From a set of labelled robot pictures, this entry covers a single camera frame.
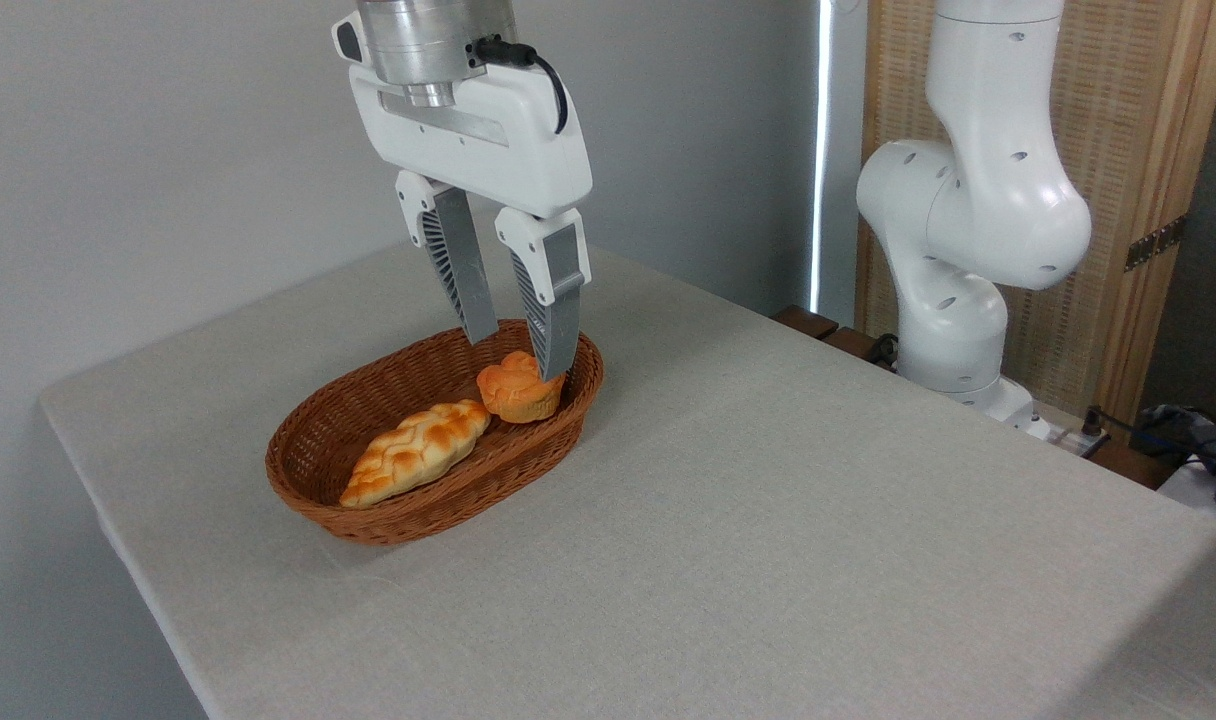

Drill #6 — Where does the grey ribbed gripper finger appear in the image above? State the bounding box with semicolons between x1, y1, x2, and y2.
396;170;500;346
495;207;592;382

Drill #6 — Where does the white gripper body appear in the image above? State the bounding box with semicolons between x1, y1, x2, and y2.
332;14;595;220

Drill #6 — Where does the orange muffin-shaped bread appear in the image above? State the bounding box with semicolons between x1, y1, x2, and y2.
476;350;567;424

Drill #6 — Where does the braided bread loaf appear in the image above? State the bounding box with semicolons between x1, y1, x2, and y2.
339;399;492;509

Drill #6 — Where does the brown oval wicker basket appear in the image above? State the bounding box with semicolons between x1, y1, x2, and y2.
265;320;605;546

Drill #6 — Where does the grey tablecloth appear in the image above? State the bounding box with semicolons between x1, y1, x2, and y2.
38;225;1216;720

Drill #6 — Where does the white power strip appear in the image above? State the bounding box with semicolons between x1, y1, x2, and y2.
1026;403;1111;457

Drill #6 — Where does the wooden rattan folding screen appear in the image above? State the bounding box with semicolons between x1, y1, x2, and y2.
856;0;1216;431

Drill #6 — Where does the metal screen hinge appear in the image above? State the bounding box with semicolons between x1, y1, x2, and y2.
1125;215;1187;273

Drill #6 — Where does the dark blue bag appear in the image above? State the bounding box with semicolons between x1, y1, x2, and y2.
1131;400;1216;521

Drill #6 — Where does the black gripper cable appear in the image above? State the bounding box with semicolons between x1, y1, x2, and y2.
473;37;570;136

